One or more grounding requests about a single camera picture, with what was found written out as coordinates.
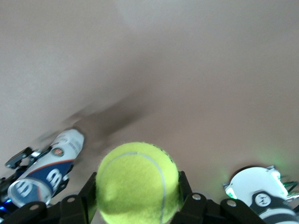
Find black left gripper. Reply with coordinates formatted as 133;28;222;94
0;146;74;210

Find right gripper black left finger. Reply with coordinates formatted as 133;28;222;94
0;172;98;224

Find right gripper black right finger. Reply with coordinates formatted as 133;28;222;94
172;171;267;224

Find blue white tennis ball can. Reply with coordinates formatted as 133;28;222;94
7;128;85;209

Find yellow tennis ball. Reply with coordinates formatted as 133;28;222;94
96;141;180;224

